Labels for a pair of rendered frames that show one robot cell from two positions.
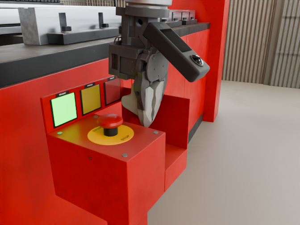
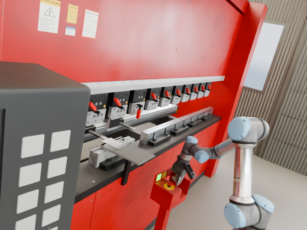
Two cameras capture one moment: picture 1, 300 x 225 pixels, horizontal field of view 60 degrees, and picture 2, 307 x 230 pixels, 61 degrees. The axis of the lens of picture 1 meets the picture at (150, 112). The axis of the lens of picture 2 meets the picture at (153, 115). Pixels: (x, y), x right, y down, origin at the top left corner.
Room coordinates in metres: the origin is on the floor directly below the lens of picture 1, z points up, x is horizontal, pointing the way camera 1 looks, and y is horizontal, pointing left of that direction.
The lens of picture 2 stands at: (-1.14, 0.16, 1.67)
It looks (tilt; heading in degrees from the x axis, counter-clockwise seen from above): 16 degrees down; 4
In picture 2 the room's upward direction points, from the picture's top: 13 degrees clockwise
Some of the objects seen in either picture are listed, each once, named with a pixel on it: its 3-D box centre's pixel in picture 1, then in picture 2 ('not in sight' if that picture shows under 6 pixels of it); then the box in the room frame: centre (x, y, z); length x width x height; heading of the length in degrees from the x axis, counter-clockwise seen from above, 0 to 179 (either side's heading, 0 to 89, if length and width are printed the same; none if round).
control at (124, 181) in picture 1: (124, 138); (171, 187); (0.41, 0.05, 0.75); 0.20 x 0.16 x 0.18; 148
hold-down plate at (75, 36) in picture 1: (88, 35); (160, 139); (0.87, 0.20, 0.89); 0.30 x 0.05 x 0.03; 157
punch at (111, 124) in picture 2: not in sight; (113, 122); (0.33, 0.49, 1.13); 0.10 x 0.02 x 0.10; 157
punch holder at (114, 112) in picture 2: not in sight; (114, 102); (0.31, 0.50, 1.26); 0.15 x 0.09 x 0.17; 157
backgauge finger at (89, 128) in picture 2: not in sight; (92, 130); (0.41, 0.64, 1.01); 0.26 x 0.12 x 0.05; 67
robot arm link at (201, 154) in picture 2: not in sight; (200, 154); (0.37, -0.07, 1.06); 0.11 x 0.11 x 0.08; 35
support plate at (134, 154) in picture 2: not in sight; (129, 151); (0.28, 0.35, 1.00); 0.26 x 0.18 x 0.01; 67
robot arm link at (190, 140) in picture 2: not in sight; (190, 145); (0.44, -0.01, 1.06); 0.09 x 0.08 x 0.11; 35
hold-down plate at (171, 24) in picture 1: (170, 24); (195, 122); (1.60, -0.12, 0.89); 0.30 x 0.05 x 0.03; 157
